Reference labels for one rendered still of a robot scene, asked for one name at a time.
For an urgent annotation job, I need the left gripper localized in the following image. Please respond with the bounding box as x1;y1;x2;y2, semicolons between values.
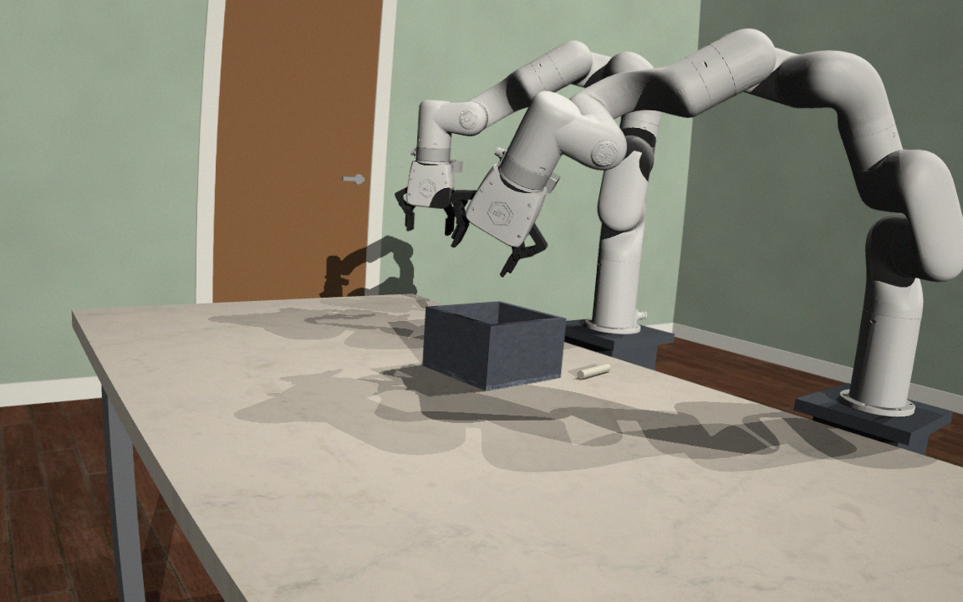
451;163;548;277

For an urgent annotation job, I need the pale grey cylinder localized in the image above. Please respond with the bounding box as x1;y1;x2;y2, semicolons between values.
577;364;610;379

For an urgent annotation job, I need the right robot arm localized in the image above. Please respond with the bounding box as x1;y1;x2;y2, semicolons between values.
410;41;661;334

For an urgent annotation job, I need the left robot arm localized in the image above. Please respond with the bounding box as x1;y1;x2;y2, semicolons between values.
495;28;963;417

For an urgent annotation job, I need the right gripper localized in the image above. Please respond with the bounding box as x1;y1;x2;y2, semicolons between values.
395;160;455;236

